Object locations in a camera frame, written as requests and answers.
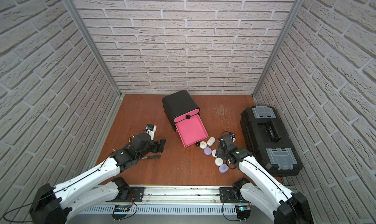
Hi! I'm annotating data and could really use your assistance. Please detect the black drawer cabinet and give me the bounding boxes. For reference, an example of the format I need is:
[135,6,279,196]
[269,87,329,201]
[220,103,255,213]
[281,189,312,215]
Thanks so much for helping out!
[162,90,200,131]

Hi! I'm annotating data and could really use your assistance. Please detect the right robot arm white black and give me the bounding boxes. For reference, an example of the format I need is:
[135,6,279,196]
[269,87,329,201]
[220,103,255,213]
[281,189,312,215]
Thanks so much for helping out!
[216,133,314,224]

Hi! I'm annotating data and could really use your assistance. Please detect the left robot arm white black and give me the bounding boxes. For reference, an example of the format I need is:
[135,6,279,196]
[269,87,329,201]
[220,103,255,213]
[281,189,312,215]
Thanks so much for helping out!
[29,132,166,224]

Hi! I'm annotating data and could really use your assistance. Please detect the white earphone case lower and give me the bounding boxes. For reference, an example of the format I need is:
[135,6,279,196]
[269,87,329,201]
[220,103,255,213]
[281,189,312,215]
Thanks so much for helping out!
[214,158,224,167]

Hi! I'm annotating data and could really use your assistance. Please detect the purple earphone case lower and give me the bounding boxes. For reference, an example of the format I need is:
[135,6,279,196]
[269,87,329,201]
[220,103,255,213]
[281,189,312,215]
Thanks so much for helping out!
[219,164,229,174]

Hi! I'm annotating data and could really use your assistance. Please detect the purple earphone case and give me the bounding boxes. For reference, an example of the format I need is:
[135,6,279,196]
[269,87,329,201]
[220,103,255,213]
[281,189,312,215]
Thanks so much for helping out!
[204,147,212,155]
[219,164,229,174]

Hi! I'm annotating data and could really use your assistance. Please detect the purple earphone case left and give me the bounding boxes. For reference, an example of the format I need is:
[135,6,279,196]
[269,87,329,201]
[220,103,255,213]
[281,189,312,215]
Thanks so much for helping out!
[204,147,212,155]

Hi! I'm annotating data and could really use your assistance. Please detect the white earphone case round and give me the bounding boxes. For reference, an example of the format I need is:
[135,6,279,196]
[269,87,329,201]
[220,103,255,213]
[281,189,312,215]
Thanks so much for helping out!
[199,141,207,149]

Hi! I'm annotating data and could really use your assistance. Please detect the black toolbox grey latches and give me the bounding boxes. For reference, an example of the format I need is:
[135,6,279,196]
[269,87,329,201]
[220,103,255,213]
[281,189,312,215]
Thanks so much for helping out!
[240,106,303,178]

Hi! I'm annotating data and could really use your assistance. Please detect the right controller board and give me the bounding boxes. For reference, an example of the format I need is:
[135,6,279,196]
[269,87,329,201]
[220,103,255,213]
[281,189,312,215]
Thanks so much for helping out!
[235,205,251,222]

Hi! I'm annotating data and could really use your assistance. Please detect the controller board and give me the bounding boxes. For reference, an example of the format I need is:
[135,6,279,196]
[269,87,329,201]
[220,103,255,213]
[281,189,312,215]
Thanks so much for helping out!
[235,205,251,222]
[112,205,132,221]

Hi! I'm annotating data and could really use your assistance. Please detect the left controller board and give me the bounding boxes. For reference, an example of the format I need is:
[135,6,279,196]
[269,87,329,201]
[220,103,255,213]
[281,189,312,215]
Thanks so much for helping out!
[112,205,132,221]

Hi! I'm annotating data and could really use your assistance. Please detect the hammer black handle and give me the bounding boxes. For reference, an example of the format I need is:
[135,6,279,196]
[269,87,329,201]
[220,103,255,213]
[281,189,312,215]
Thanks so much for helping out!
[142,154,161,159]

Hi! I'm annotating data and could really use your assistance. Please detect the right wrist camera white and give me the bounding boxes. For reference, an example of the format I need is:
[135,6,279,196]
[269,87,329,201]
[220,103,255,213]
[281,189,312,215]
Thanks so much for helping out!
[229,132,236,142]

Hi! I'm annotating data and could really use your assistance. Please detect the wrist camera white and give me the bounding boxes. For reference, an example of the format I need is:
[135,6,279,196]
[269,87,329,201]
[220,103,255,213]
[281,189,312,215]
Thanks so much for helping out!
[229,132,236,142]
[146,124,157,140]

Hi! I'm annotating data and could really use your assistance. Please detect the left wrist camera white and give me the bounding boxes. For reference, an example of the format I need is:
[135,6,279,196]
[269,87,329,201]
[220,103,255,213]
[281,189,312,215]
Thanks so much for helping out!
[146,124,157,140]

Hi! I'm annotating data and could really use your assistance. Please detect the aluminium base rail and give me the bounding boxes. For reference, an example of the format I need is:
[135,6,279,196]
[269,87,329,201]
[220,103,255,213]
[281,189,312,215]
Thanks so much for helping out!
[79,185,303,216]

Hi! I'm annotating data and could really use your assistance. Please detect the right aluminium corner post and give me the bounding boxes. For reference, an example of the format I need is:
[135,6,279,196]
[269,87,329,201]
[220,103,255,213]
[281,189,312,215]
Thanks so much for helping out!
[251,0,305,97]

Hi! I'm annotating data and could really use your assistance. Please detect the aluminium corner post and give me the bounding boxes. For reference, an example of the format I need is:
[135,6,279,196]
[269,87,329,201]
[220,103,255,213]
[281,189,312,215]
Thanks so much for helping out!
[61,0,122,98]
[251,0,305,97]

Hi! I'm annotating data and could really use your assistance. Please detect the left aluminium corner post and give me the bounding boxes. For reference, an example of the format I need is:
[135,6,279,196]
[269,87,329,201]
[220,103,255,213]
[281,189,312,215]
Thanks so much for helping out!
[61,0,122,98]

